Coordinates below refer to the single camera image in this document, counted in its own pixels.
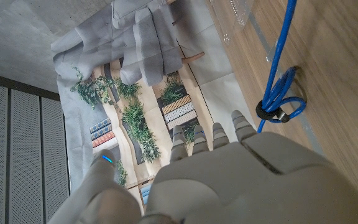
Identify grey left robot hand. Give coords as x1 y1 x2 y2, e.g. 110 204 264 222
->
47 109 358 224

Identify clear plastic clamshell container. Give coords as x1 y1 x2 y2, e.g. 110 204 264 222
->
208 0 256 44

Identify printed garden backdrop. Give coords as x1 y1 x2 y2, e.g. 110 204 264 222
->
50 0 257 215

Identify perforated grey panel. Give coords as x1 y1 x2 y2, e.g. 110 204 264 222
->
0 70 71 224

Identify blue USB cable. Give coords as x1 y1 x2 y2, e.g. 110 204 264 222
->
255 0 307 134

